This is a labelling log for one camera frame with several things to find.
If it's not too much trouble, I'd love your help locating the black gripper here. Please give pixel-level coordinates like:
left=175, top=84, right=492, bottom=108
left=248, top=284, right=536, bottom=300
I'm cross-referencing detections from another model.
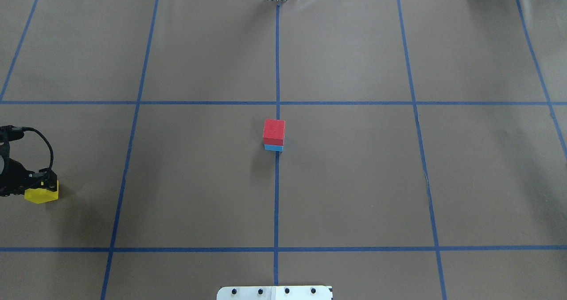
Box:
left=0, top=157, right=58, bottom=197

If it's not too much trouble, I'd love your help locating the yellow wooden block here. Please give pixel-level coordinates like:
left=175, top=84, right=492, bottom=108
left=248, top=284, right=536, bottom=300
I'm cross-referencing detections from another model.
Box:
left=24, top=181, right=59, bottom=204

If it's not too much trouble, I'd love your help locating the red wooden block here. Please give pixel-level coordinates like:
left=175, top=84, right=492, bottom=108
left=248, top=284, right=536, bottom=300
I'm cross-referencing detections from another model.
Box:
left=263, top=119, right=286, bottom=147

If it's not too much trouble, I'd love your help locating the blue wooden block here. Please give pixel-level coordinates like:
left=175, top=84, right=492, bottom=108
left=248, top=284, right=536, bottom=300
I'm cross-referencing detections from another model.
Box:
left=264, top=144, right=284, bottom=152

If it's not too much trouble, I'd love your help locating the blue tape line crosswise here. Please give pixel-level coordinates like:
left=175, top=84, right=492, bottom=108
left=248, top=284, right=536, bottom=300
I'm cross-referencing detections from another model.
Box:
left=0, top=245, right=567, bottom=253

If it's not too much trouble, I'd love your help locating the blue tape line lengthwise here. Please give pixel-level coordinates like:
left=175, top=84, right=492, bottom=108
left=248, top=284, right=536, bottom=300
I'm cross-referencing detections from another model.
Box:
left=273, top=4, right=281, bottom=286

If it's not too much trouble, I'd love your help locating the brown paper table cover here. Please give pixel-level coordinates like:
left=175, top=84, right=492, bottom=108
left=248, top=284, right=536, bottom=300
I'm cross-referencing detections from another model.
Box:
left=1, top=0, right=566, bottom=300

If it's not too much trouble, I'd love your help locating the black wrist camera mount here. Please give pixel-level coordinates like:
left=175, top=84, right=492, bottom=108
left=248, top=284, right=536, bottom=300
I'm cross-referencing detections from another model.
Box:
left=0, top=125, right=24, bottom=159

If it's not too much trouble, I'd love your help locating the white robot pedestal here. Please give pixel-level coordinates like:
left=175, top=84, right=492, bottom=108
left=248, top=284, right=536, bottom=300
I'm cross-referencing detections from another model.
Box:
left=216, top=284, right=334, bottom=300

